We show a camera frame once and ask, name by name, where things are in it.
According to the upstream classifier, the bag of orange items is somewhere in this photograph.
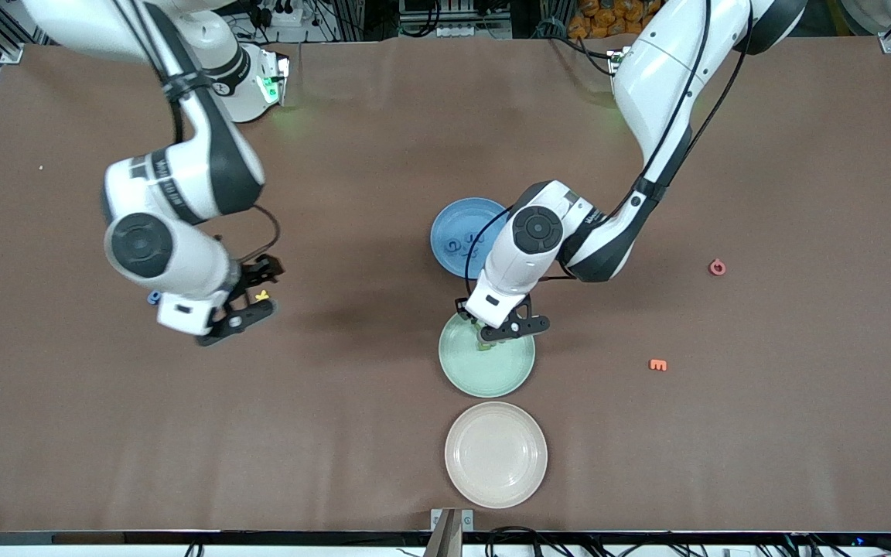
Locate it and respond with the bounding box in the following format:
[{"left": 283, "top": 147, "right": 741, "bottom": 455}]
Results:
[{"left": 568, "top": 0, "right": 654, "bottom": 41}]

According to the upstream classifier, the brown table cover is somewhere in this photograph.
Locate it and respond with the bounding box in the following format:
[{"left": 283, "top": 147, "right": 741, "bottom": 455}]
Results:
[{"left": 0, "top": 35, "right": 891, "bottom": 535}]

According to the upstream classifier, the white power strip with plugs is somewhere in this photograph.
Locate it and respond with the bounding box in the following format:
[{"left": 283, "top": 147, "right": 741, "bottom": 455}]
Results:
[{"left": 256, "top": 0, "right": 304, "bottom": 29}]

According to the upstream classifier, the blue plate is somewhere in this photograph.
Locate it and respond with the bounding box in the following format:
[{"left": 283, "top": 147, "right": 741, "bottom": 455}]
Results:
[{"left": 430, "top": 197, "right": 512, "bottom": 281}]

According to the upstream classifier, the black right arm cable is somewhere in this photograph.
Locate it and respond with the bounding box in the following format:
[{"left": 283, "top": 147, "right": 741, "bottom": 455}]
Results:
[{"left": 113, "top": 0, "right": 282, "bottom": 264}]

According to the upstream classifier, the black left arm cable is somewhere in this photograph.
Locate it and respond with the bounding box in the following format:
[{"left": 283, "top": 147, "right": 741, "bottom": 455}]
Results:
[{"left": 461, "top": 0, "right": 756, "bottom": 310}]

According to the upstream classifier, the metal camera post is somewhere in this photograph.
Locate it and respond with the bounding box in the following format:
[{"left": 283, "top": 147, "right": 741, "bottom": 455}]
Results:
[{"left": 430, "top": 507, "right": 474, "bottom": 557}]

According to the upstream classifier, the beige plate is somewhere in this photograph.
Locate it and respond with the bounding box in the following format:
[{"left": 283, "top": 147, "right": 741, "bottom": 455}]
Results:
[{"left": 444, "top": 401, "right": 549, "bottom": 510}]

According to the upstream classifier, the green plate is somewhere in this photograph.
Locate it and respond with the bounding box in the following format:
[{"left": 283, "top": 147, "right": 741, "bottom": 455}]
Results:
[{"left": 438, "top": 309, "right": 537, "bottom": 399}]

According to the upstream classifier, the long white power strip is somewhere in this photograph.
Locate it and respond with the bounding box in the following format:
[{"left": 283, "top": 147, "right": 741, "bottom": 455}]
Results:
[{"left": 436, "top": 23, "right": 513, "bottom": 40}]

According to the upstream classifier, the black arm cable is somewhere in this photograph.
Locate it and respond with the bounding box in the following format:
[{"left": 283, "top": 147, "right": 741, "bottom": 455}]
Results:
[
  {"left": 461, "top": 0, "right": 756, "bottom": 310},
  {"left": 113, "top": 0, "right": 282, "bottom": 264}
]

